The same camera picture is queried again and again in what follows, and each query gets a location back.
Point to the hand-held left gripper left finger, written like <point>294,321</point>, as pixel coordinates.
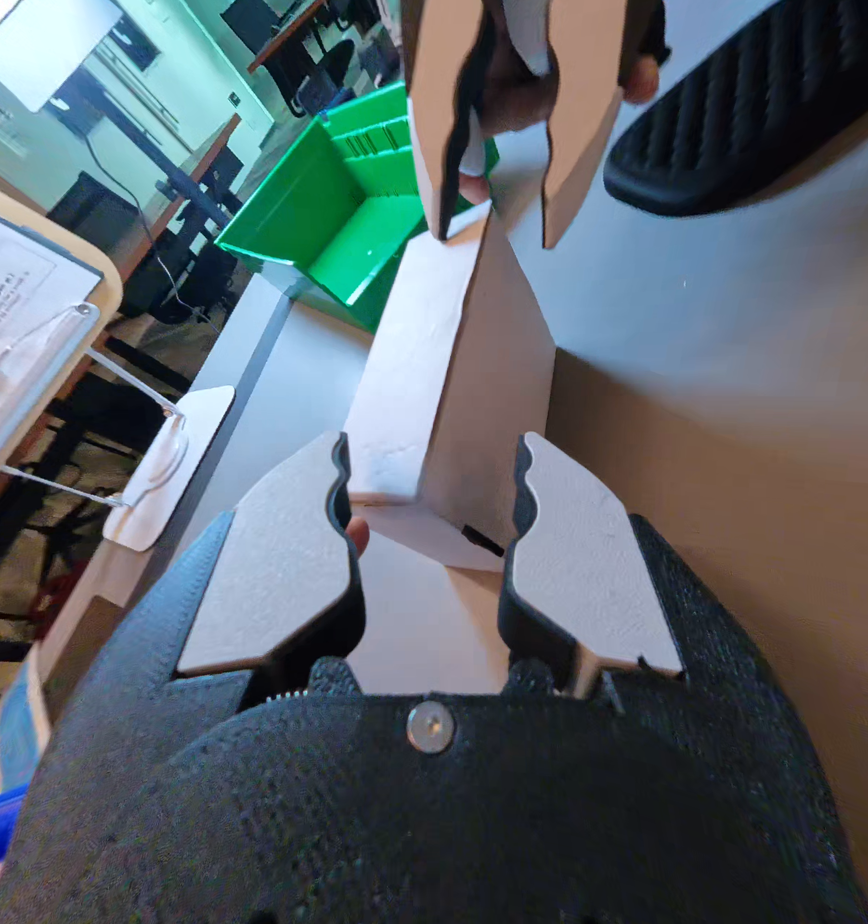
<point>275,570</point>

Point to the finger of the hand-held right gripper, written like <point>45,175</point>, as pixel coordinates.
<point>585,86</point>
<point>437,86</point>

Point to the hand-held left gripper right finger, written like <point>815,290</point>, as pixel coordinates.
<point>592,570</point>

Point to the white cardboard box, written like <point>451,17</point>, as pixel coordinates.
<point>419,361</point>

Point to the person's left hand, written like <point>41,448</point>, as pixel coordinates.
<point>359,535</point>

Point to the person's right hand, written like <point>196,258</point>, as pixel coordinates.
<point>475,189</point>

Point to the black office chair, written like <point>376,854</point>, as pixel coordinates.
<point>332,72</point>

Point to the black mesh armrest pad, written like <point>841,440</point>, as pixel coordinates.
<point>751,123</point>

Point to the green plastic bin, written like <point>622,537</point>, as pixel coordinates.
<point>311,209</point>

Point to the black computer case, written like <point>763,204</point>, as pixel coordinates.
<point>94,213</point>

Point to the white wall board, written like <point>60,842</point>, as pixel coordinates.
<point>44,50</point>

